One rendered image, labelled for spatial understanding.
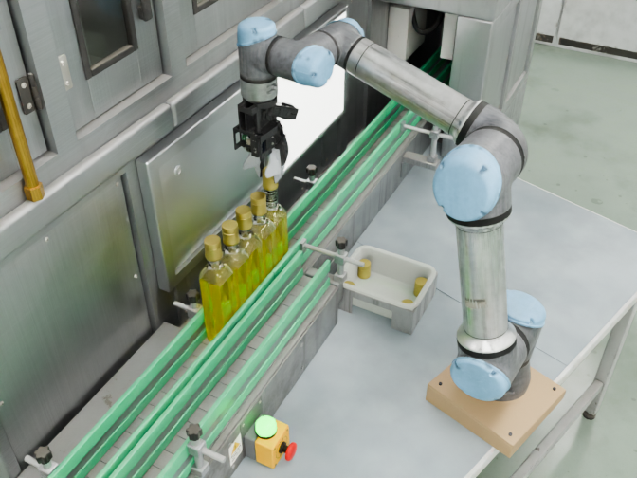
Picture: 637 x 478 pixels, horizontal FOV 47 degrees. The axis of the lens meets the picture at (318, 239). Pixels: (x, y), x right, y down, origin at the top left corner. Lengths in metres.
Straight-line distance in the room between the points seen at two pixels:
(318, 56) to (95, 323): 0.69
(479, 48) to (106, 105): 1.26
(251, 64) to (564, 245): 1.15
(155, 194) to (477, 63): 1.19
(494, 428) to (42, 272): 0.97
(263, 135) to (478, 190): 0.48
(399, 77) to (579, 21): 3.81
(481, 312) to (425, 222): 0.84
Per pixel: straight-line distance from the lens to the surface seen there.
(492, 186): 1.25
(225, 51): 1.66
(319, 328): 1.77
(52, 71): 1.27
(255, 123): 1.53
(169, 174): 1.54
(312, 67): 1.37
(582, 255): 2.21
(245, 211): 1.57
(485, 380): 1.49
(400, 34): 2.53
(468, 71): 2.36
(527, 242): 2.21
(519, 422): 1.69
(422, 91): 1.43
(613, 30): 5.19
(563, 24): 5.23
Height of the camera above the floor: 2.10
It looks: 39 degrees down
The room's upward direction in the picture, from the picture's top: straight up
